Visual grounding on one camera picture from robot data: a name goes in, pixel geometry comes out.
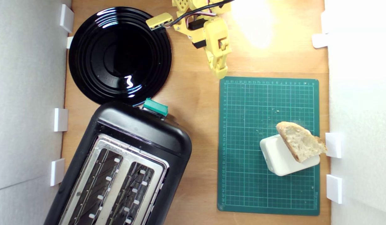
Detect black plate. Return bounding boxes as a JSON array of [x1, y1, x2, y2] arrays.
[[68, 6, 172, 106]]

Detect black camera cable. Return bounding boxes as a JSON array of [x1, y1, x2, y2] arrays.
[[163, 0, 235, 28]]

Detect green toaster lever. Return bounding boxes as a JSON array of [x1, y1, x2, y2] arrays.
[[142, 98, 168, 118]]

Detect green cutting mat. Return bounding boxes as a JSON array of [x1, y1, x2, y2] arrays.
[[217, 77, 320, 216]]

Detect yellow wrist camera module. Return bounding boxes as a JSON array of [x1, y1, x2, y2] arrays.
[[146, 12, 174, 31]]

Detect red white servo wires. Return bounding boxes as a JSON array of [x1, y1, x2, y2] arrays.
[[185, 5, 218, 27]]

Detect brown bread slice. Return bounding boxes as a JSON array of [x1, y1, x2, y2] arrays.
[[276, 121, 328, 163]]

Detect black two-slot toaster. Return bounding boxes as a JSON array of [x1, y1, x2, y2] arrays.
[[43, 101, 192, 225]]

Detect white block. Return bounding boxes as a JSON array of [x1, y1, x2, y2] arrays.
[[260, 134, 320, 176]]

